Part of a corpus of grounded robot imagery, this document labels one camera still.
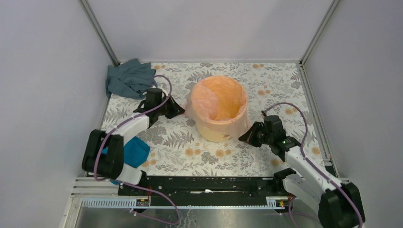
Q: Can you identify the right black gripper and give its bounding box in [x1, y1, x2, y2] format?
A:
[239, 122, 273, 148]

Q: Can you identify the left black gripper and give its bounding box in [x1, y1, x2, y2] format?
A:
[155, 93, 185, 119]

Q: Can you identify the yellow plastic trash bin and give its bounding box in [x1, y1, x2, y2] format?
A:
[190, 75, 249, 143]

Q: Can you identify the pink plastic trash bag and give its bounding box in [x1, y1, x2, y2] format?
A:
[184, 75, 251, 140]

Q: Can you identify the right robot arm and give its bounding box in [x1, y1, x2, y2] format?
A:
[239, 115, 365, 228]

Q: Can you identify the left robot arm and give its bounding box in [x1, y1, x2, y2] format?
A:
[81, 88, 185, 195]

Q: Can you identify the grey-blue cloth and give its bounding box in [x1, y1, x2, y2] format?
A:
[105, 58, 157, 99]

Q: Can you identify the bright blue cloth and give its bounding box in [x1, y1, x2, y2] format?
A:
[97, 135, 150, 185]

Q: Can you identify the floral patterned table mat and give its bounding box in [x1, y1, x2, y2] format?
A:
[94, 62, 325, 178]

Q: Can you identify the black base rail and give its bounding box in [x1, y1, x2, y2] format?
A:
[118, 176, 289, 208]

